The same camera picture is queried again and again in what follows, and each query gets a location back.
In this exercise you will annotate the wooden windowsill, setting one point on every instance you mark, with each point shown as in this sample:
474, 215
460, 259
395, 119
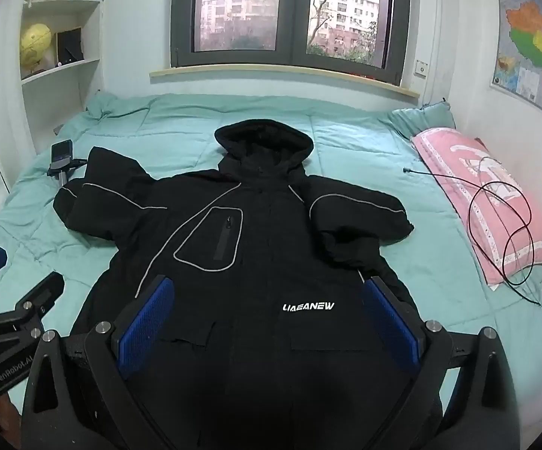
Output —
280, 78

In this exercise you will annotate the black hooded jacket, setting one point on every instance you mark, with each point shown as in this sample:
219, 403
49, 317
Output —
261, 253

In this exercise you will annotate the dark framed window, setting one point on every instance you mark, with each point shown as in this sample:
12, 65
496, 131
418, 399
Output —
289, 9

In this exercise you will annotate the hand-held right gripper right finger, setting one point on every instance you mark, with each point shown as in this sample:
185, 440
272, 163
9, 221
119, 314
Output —
393, 333

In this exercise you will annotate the colourful wall map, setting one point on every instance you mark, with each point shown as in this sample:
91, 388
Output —
533, 51

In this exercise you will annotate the black picture frame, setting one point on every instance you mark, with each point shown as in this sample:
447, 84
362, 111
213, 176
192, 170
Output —
68, 46

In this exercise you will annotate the white wall switch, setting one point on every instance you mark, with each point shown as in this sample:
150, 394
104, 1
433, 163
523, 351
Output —
422, 69

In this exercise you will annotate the teal quilt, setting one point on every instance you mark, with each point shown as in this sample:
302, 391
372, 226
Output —
369, 159

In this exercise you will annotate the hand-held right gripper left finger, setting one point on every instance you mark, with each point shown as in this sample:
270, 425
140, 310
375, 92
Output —
142, 333

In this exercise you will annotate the black smartphone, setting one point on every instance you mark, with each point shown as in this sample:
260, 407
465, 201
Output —
62, 151

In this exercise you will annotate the person's left hand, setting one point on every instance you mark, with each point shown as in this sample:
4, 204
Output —
6, 419

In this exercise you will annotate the pink pillow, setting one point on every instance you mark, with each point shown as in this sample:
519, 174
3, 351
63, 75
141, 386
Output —
486, 197

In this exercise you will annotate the white bookshelf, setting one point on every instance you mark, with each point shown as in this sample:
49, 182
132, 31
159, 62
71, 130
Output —
88, 28

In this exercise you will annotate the yellow globe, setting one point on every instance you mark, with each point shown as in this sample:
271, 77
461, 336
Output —
36, 47

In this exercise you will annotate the teal pillow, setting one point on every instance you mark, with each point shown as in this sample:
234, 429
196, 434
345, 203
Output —
421, 117

